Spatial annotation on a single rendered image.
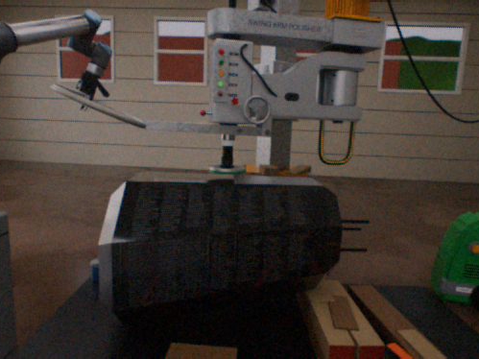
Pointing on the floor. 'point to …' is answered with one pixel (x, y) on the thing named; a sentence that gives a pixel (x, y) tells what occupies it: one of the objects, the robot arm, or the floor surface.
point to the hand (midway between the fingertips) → (83, 108)
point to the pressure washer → (469, 258)
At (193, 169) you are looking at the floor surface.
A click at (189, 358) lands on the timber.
